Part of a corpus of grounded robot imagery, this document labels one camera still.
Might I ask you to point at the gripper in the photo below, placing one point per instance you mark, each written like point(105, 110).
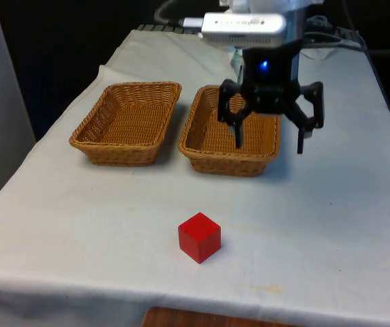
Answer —
point(270, 78)

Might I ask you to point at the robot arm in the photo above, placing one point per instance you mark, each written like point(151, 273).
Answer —
point(270, 7)

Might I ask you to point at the wicker basket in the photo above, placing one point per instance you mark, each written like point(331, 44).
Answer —
point(130, 122)
point(212, 150)

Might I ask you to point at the red cube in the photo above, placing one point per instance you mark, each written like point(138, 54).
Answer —
point(199, 238)

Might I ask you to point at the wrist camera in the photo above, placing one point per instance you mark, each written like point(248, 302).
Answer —
point(242, 27)

